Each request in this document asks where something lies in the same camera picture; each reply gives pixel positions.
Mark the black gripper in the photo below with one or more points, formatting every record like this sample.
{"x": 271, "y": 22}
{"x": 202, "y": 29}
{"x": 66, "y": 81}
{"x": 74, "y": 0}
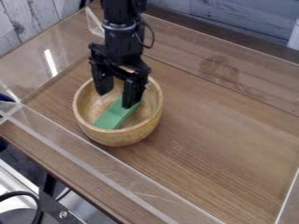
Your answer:
{"x": 116, "y": 58}

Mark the brown wooden bowl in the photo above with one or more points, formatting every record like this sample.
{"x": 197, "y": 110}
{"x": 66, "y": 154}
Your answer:
{"x": 88, "y": 105}

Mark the green rectangular block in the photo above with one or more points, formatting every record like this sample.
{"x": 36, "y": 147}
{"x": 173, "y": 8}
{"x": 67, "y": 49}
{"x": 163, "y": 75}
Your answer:
{"x": 115, "y": 116}

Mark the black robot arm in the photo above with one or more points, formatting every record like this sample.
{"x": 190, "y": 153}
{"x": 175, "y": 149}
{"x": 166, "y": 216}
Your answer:
{"x": 126, "y": 12}

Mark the blue object at edge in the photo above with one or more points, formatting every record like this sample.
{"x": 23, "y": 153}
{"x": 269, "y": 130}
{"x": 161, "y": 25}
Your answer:
{"x": 6, "y": 98}

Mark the clear acrylic tray walls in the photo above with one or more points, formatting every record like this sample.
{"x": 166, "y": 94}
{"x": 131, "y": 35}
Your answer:
{"x": 221, "y": 162}

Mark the black metal table leg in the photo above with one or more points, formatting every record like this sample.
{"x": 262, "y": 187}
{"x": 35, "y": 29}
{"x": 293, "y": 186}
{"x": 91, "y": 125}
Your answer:
{"x": 50, "y": 185}

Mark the white object at right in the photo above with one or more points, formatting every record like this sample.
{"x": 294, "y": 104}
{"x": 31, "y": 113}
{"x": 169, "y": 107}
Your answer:
{"x": 294, "y": 39}

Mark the black bracket with screw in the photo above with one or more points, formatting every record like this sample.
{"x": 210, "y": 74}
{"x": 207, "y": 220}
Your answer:
{"x": 55, "y": 213}

